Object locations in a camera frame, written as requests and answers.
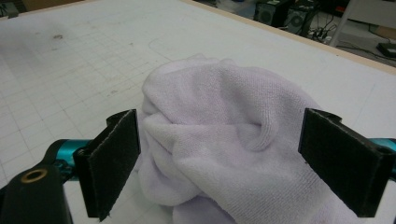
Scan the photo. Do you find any white metal stand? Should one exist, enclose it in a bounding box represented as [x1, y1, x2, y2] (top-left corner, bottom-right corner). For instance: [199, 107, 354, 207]
[329, 0, 396, 49]

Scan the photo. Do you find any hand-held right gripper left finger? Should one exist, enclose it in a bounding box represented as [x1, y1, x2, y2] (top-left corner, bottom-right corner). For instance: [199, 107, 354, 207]
[73, 108, 142, 222]

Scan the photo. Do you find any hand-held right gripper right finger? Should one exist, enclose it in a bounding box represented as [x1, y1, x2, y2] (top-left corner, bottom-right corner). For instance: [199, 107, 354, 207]
[297, 107, 396, 218]

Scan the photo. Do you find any flat black device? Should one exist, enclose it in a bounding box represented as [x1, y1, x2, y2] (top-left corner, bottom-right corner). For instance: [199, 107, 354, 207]
[375, 41, 396, 59]

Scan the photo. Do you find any tangle of floor cables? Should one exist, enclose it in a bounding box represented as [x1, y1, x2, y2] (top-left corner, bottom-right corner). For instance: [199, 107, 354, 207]
[306, 13, 339, 44]

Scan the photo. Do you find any lavender printed towel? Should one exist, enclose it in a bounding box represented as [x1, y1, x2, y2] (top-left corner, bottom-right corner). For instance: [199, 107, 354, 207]
[134, 53, 368, 224]

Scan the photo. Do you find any black computer tower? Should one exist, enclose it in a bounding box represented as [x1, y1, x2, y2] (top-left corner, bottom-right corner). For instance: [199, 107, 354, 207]
[285, 5, 316, 35]
[253, 0, 294, 28]

